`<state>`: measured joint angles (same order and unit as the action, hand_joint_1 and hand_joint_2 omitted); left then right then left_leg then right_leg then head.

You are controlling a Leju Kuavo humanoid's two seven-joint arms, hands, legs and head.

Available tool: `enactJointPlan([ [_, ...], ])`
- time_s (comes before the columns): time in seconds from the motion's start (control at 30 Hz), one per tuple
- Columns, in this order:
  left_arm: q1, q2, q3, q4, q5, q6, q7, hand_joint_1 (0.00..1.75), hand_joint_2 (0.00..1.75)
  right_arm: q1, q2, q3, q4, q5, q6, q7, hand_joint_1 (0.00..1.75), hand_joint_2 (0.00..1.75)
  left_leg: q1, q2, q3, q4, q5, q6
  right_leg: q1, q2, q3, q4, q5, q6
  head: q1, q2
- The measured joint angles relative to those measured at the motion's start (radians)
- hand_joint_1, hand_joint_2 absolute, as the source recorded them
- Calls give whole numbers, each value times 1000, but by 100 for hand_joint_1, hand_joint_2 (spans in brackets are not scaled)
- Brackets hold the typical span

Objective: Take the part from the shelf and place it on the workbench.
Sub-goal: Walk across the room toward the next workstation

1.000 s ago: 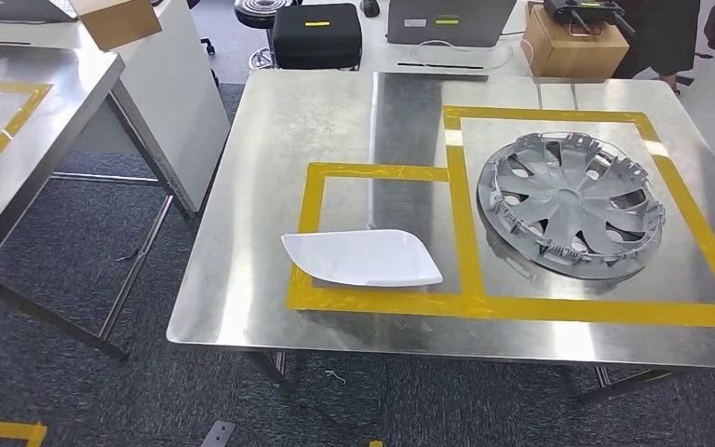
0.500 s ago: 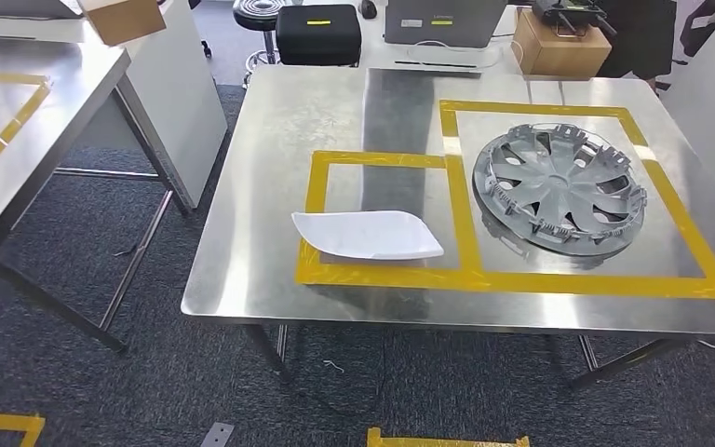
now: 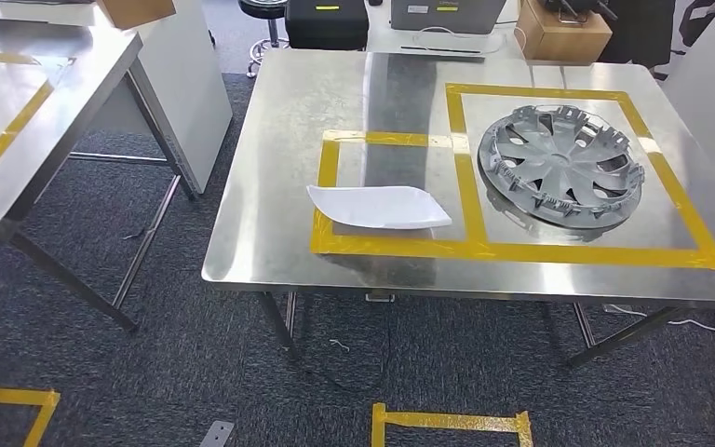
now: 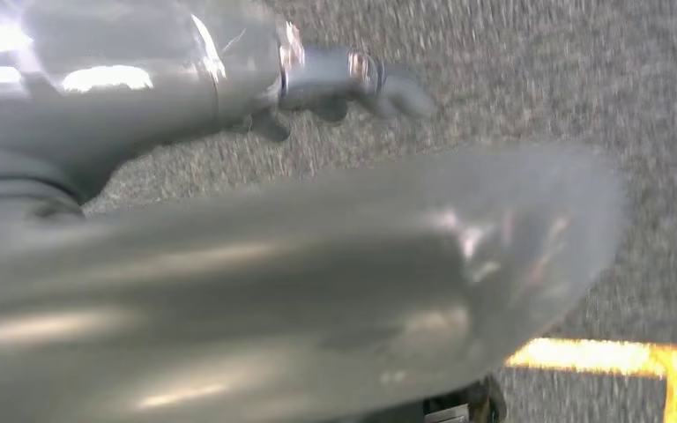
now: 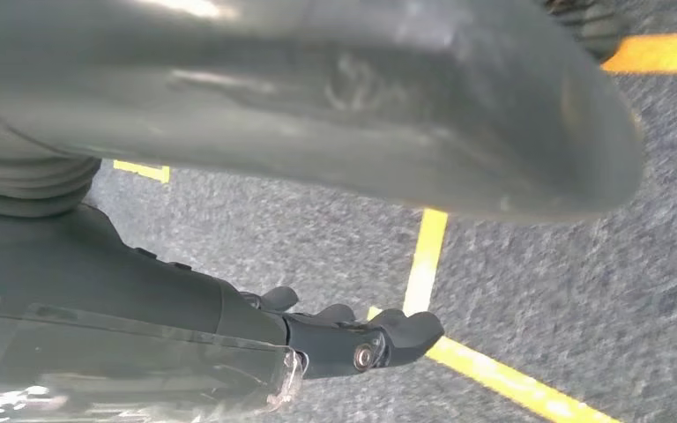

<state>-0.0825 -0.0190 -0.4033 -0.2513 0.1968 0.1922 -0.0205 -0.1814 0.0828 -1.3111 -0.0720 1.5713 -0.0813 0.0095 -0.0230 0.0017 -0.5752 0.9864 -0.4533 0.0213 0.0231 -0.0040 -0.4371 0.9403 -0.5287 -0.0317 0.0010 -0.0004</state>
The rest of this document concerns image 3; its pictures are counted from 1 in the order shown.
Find brown cardboard box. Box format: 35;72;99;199
97;0;177;30
514;0;614;65

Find person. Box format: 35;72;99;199
598;0;676;68

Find steel workbench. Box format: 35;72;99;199
201;47;715;372
0;17;199;334

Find black hard case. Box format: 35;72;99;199
285;0;370;52

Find white cable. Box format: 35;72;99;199
603;304;715;339
419;24;528;57

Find black round stool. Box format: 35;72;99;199
238;0;289;78

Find grey plastic wheel hubcap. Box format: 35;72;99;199
478;104;647;231

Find small yellow tape square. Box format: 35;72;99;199
309;129;488;259

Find grey metal floor plate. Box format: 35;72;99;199
199;421;236;447

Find white curved plastic part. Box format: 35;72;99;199
306;184;453;231

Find yellow tape marking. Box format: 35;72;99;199
0;50;76;202

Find large yellow tape square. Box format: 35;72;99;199
445;83;715;271

